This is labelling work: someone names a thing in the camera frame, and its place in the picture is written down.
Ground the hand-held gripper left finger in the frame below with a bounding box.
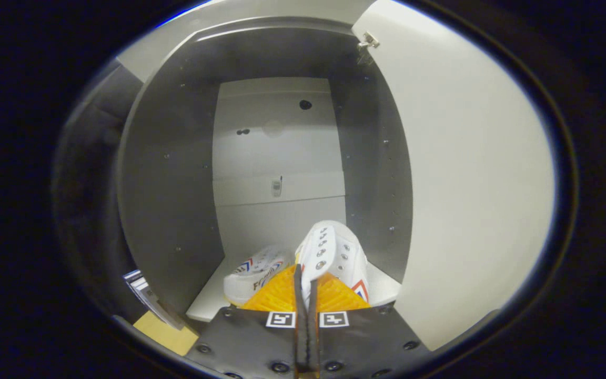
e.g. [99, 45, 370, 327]
[184, 264, 309, 379]

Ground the black backdrop cloth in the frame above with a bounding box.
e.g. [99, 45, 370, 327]
[52, 59, 145, 319]

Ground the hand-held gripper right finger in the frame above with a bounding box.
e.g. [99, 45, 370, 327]
[308, 272, 433, 379]

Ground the white canvas shoe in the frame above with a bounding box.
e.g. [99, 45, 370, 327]
[295, 220, 371, 312]
[223, 244, 294, 307]

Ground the dark grey shoe cabinet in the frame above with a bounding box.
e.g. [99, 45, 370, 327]
[116, 16, 415, 323]

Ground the white shoe cabinet door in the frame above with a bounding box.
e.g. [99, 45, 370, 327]
[351, 0, 556, 352]

